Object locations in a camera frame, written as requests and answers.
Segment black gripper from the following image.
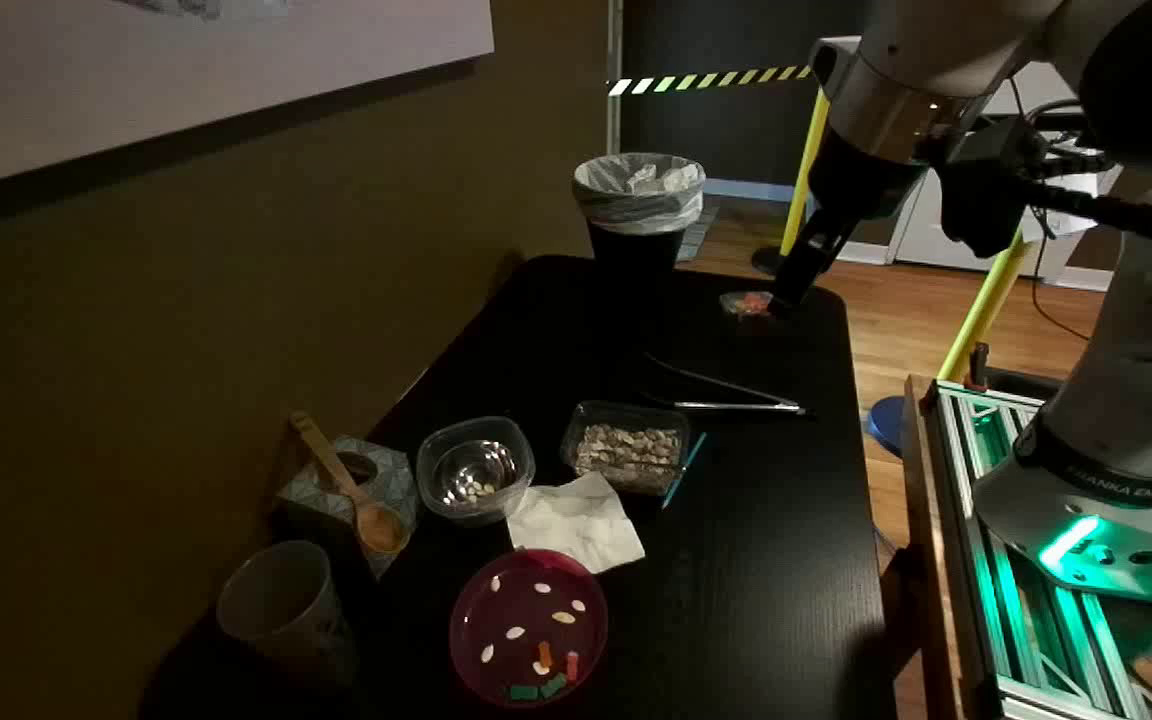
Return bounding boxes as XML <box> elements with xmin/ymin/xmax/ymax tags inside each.
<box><xmin>770</xmin><ymin>120</ymin><xmax>931</xmax><ymax>323</ymax></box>

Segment clear lunchbox with nuts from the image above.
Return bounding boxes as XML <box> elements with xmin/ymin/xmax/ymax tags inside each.
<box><xmin>555</xmin><ymin>395</ymin><xmax>695</xmax><ymax>501</ymax></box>

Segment silver metal bowl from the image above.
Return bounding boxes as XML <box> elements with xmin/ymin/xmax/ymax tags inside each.
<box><xmin>431</xmin><ymin>437</ymin><xmax>525</xmax><ymax>514</ymax></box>

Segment small clear candy bag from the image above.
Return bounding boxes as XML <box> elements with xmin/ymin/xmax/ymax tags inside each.
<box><xmin>717</xmin><ymin>284</ymin><xmax>779</xmax><ymax>323</ymax></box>

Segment yellow pole with black base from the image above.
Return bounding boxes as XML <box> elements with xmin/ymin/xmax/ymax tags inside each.
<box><xmin>747</xmin><ymin>83</ymin><xmax>838</xmax><ymax>282</ymax></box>

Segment long metal tongs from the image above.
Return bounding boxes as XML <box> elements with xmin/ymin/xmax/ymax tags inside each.
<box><xmin>642</xmin><ymin>349</ymin><xmax>814</xmax><ymax>422</ymax></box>

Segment blue round floor object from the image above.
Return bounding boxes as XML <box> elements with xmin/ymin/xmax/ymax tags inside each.
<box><xmin>859</xmin><ymin>392</ymin><xmax>923</xmax><ymax>460</ymax></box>

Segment slanted yellow pole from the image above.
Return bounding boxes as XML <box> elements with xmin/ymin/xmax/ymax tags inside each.
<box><xmin>937</xmin><ymin>228</ymin><xmax>1036</xmax><ymax>387</ymax></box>

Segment black bin with white liner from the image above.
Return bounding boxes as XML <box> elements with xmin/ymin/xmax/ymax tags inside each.
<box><xmin>570</xmin><ymin>147</ymin><xmax>713</xmax><ymax>277</ymax></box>

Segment black yellow striped barrier tape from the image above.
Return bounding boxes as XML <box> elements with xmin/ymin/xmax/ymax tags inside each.
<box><xmin>603</xmin><ymin>61</ymin><xmax>821</xmax><ymax>99</ymax></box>

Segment thin blue straw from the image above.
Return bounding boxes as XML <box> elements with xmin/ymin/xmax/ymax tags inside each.
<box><xmin>658</xmin><ymin>428</ymin><xmax>713</xmax><ymax>516</ymax></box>

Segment white paper napkin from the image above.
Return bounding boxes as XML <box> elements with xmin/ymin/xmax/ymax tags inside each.
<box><xmin>499</xmin><ymin>470</ymin><xmax>651</xmax><ymax>581</ymax></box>

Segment red plate with candies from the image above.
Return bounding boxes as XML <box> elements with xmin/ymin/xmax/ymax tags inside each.
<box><xmin>446</xmin><ymin>543</ymin><xmax>615</xmax><ymax>713</ymax></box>

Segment grey tissue box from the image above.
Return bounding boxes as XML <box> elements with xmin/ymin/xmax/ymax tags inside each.
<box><xmin>274</xmin><ymin>434</ymin><xmax>423</xmax><ymax>581</ymax></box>

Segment wooden spoon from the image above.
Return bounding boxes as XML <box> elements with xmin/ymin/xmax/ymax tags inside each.
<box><xmin>284</xmin><ymin>407</ymin><xmax>414</xmax><ymax>566</ymax></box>

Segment white paper cup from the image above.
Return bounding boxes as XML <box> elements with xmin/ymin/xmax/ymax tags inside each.
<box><xmin>213</xmin><ymin>535</ymin><xmax>358</xmax><ymax>689</ymax></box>

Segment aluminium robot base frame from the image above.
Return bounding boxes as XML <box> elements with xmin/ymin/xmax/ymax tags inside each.
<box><xmin>912</xmin><ymin>375</ymin><xmax>1152</xmax><ymax>720</ymax></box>

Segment white wall board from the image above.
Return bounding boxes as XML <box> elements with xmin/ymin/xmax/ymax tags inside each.
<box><xmin>0</xmin><ymin>0</ymin><xmax>499</xmax><ymax>203</ymax></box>

